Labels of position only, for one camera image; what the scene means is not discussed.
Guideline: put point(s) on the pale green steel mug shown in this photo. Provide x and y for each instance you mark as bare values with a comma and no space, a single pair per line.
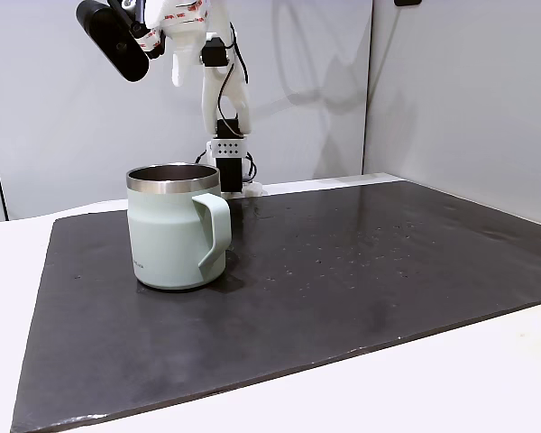
167,234

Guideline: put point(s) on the black table mat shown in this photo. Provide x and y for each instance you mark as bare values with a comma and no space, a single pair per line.
297,306

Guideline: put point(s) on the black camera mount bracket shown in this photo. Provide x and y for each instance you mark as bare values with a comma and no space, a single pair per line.
137,31

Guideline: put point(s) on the black oval camera box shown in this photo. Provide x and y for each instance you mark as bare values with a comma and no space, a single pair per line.
112,40

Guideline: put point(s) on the black wall-mounted object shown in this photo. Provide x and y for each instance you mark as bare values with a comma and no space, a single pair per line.
408,2

